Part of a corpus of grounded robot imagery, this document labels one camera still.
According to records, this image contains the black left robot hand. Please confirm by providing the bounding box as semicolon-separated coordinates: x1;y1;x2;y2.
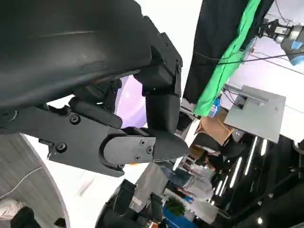
0;0;190;178

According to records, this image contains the grey metal plate stand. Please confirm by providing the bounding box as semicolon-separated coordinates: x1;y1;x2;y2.
224;85;286;144

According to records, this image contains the green plant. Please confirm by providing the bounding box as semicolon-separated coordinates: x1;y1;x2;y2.
165;199;186;216

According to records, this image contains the green cloth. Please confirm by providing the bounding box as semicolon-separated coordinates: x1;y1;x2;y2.
192;0;268;117

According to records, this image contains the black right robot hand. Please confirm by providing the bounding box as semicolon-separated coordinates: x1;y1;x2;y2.
95;179;165;228

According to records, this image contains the lilac plate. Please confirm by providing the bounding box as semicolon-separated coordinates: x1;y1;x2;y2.
114;75;148;129

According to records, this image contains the black backdrop cloth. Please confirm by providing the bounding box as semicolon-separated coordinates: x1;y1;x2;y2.
183;0;275;105

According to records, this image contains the long black background cable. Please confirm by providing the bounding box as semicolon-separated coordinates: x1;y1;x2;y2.
196;52;292;65

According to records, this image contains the brown cardboard box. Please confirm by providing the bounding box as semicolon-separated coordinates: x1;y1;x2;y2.
194;111;235;147

